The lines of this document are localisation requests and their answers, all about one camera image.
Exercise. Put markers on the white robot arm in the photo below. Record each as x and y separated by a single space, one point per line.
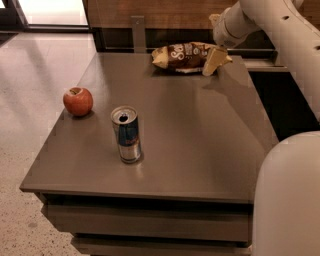
286 218

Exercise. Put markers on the left metal wall bracket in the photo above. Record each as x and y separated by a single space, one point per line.
138 34

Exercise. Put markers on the red bull can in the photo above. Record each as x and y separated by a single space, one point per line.
126 128

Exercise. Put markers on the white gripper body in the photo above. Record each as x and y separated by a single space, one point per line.
222 34

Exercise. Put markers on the red apple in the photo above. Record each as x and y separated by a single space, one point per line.
78 101

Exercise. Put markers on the brown chip bag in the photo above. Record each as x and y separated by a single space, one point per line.
183 58

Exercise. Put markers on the grey drawer cabinet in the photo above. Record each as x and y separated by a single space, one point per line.
203 140

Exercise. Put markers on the grey side shelf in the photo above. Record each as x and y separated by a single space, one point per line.
263 60

